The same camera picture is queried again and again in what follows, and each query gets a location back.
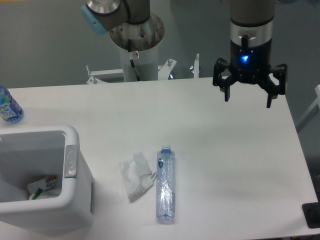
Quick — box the white metal base frame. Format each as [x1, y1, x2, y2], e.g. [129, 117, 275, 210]
[86, 53, 201, 85]

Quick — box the white plastic trash can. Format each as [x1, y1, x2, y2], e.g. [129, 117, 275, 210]
[0, 125, 95, 232]

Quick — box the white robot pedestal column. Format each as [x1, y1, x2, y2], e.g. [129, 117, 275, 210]
[109, 12, 166, 82]

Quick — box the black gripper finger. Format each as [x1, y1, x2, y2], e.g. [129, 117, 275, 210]
[257, 63, 288, 108]
[212, 57, 237, 102]

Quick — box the blue labelled water bottle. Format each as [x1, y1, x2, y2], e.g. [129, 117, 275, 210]
[0, 85, 24, 124]

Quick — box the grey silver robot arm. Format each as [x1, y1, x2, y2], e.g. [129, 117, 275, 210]
[80, 0, 288, 107]

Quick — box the white tissue wrapper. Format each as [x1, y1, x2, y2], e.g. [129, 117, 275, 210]
[119, 152, 157, 202]

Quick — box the black device at table edge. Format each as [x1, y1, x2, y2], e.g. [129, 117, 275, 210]
[302, 202, 320, 229]

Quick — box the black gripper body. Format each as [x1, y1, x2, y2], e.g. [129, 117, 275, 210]
[229, 40, 272, 84]

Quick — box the black cable on pedestal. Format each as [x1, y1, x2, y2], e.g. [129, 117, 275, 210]
[127, 38, 141, 82]

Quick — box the trash inside the can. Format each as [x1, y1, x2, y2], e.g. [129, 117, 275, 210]
[27, 175, 62, 200]

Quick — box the empty clear plastic bottle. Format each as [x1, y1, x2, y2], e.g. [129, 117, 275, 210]
[155, 144, 176, 223]

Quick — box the white frame at right edge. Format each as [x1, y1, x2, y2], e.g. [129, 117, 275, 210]
[295, 84, 320, 133]

